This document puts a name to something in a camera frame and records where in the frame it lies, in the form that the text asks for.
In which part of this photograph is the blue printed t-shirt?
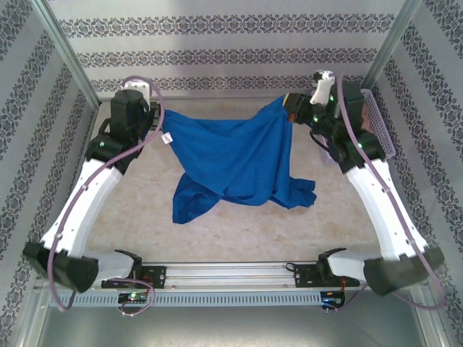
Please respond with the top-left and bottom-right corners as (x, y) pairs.
(161, 95), (318, 226)

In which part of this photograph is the lavender plastic basket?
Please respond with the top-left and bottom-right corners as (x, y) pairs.
(320, 87), (396, 168)

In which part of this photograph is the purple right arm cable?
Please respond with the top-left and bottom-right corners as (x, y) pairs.
(334, 74), (448, 314)

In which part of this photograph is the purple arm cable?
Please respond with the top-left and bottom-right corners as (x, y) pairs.
(46, 74), (166, 319)
(334, 74), (448, 314)

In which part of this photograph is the aluminium table edge rail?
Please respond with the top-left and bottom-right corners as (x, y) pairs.
(98, 95), (315, 102)

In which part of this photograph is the aluminium frame post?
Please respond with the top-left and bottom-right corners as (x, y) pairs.
(34, 0), (102, 108)
(361, 0), (424, 91)

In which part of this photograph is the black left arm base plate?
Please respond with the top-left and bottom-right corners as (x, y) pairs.
(101, 265), (167, 290)

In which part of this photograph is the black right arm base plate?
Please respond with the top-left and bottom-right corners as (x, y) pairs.
(294, 263), (361, 289)

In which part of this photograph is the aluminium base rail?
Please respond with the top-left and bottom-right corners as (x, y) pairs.
(35, 260), (424, 291)

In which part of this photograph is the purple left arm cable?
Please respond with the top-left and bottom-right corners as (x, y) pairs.
(46, 74), (166, 319)

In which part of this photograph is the grey slotted cable duct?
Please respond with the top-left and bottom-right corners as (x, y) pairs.
(48, 291), (344, 308)

